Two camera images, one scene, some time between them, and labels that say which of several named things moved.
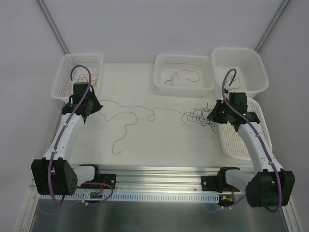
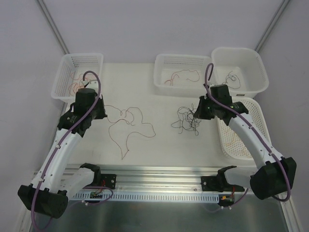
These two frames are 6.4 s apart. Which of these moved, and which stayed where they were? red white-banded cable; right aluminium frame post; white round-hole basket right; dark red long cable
Moved: dark red long cable
Stayed: right aluminium frame post; red white-banded cable; white round-hole basket right
